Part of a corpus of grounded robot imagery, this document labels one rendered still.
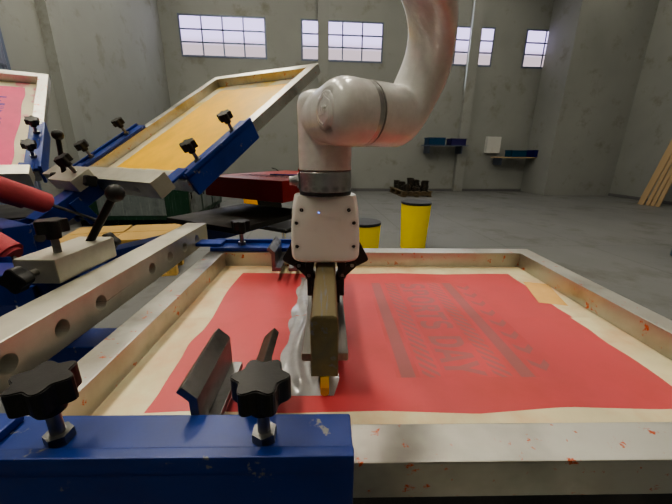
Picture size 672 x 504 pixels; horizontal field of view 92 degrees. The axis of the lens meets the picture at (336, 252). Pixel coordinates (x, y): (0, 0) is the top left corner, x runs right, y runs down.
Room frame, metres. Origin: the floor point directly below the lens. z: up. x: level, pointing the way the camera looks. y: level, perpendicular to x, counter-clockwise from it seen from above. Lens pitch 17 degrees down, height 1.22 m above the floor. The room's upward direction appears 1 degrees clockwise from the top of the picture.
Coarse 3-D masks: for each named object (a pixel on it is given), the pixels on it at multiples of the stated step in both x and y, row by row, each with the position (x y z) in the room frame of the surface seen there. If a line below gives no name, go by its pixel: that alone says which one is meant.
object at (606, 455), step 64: (256, 256) 0.73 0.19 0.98; (384, 256) 0.74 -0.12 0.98; (448, 256) 0.74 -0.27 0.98; (512, 256) 0.75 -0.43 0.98; (128, 320) 0.40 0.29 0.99; (640, 320) 0.43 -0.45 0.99; (384, 448) 0.20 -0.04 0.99; (448, 448) 0.20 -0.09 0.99; (512, 448) 0.20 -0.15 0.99; (576, 448) 0.20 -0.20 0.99; (640, 448) 0.21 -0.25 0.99
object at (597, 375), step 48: (240, 336) 0.42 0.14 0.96; (288, 336) 0.42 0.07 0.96; (528, 336) 0.43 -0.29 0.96; (576, 336) 0.43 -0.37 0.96; (384, 384) 0.32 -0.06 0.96; (432, 384) 0.32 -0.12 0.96; (480, 384) 0.32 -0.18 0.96; (528, 384) 0.32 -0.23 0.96; (576, 384) 0.32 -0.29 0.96; (624, 384) 0.32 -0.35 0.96
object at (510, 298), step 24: (240, 288) 0.60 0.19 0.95; (264, 288) 0.60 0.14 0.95; (288, 288) 0.60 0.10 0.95; (360, 288) 0.60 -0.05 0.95; (480, 288) 0.61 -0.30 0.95; (504, 288) 0.61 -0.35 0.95; (216, 312) 0.49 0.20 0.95; (240, 312) 0.50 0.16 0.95; (264, 312) 0.50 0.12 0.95; (288, 312) 0.50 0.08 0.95; (360, 312) 0.50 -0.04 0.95; (504, 312) 0.51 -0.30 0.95; (528, 312) 0.51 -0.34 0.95; (552, 312) 0.51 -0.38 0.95
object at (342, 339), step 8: (344, 320) 0.41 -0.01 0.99; (344, 328) 0.39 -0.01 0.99; (304, 336) 0.37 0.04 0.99; (344, 336) 0.37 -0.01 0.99; (304, 344) 0.35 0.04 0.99; (344, 344) 0.35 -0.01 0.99; (304, 352) 0.33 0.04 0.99; (344, 352) 0.33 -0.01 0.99; (304, 360) 0.33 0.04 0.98; (344, 360) 0.33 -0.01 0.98
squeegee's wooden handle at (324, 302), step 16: (320, 272) 0.43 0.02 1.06; (320, 288) 0.37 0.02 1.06; (336, 288) 0.38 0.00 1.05; (320, 304) 0.33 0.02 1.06; (336, 304) 0.33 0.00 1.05; (320, 320) 0.30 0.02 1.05; (336, 320) 0.30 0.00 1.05; (320, 336) 0.30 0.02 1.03; (336, 336) 0.30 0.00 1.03; (320, 352) 0.30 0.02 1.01; (336, 352) 0.30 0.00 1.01; (320, 368) 0.30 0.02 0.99; (336, 368) 0.30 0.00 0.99
